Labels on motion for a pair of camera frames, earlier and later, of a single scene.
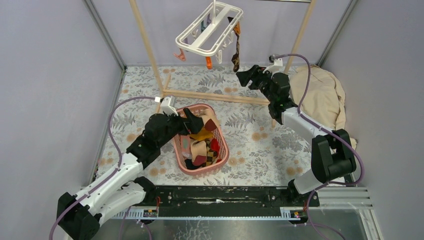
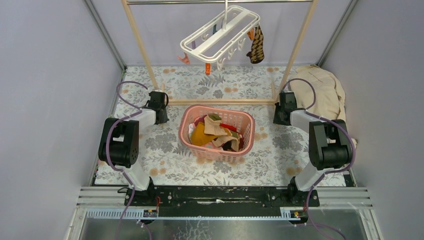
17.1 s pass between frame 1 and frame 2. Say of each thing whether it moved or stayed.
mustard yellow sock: moved
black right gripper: moved
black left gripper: moved
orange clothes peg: moved
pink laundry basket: moved
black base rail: stayed
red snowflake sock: moved
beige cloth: stayed
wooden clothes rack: moved
